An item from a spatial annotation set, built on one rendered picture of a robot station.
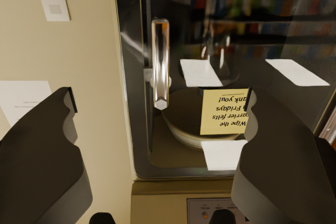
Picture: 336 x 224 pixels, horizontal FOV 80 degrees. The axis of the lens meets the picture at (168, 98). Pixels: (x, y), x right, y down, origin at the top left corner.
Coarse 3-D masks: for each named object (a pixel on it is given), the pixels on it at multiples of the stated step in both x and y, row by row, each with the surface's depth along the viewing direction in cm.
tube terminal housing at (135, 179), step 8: (112, 0) 21; (112, 8) 22; (112, 16) 22; (120, 64) 25; (120, 72) 26; (120, 80) 26; (128, 128) 30; (128, 136) 31; (128, 144) 32; (136, 176) 36
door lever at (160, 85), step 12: (156, 24) 17; (168, 24) 17; (156, 36) 17; (168, 36) 17; (156, 48) 18; (168, 48) 18; (156, 60) 18; (168, 60) 19; (156, 72) 19; (168, 72) 19; (156, 84) 20; (168, 84) 20; (156, 96) 20; (168, 96) 21
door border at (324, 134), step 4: (332, 112) 29; (332, 116) 29; (328, 120) 29; (332, 120) 29; (328, 124) 30; (332, 124) 30; (324, 128) 30; (328, 128) 30; (332, 128) 30; (324, 132) 30; (328, 132) 31; (332, 132) 31; (320, 136) 31; (324, 136) 31; (328, 136) 31; (332, 136) 31; (328, 140) 31; (332, 140) 31
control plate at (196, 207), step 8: (192, 200) 35; (200, 200) 35; (208, 200) 35; (216, 200) 35; (224, 200) 35; (192, 208) 34; (200, 208) 34; (208, 208) 35; (216, 208) 35; (224, 208) 35; (232, 208) 35; (192, 216) 34; (200, 216) 34; (208, 216) 34; (240, 216) 34
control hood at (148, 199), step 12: (204, 180) 37; (216, 180) 37; (228, 180) 37; (132, 192) 35; (144, 192) 35; (156, 192) 35; (168, 192) 35; (180, 192) 35; (192, 192) 35; (204, 192) 35; (216, 192) 35; (228, 192) 35; (132, 204) 34; (144, 204) 34; (156, 204) 34; (168, 204) 35; (180, 204) 35; (132, 216) 34; (144, 216) 34; (156, 216) 34; (168, 216) 34; (180, 216) 34
